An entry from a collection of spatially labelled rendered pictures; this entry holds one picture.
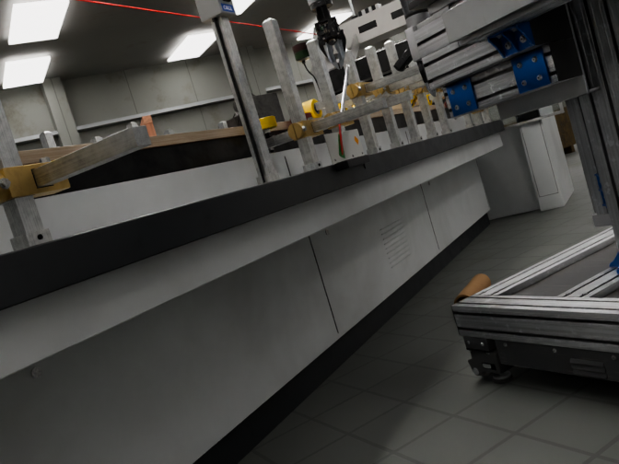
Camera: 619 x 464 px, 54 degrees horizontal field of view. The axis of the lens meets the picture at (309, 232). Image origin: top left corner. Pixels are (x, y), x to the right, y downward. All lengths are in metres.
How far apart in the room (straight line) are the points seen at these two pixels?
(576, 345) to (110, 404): 1.03
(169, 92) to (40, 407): 10.74
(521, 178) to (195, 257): 3.56
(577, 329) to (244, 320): 0.88
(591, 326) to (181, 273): 0.89
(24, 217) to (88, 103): 10.41
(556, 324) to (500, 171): 3.23
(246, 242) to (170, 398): 0.41
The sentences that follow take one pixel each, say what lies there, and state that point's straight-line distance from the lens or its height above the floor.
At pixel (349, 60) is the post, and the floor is 1.06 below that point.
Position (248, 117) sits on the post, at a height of 0.88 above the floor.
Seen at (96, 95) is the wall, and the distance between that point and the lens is 11.53.
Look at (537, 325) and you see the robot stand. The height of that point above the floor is 0.19.
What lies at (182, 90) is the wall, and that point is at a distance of 11.96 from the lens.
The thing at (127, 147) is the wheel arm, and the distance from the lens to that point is 0.93.
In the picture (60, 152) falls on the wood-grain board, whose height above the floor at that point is 0.89.
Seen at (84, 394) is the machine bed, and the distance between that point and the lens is 1.37.
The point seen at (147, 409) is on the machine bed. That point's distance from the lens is 1.48.
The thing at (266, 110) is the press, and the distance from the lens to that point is 10.95.
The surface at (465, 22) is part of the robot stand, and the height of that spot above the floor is 0.91.
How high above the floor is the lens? 0.67
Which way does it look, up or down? 5 degrees down
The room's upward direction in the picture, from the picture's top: 17 degrees counter-clockwise
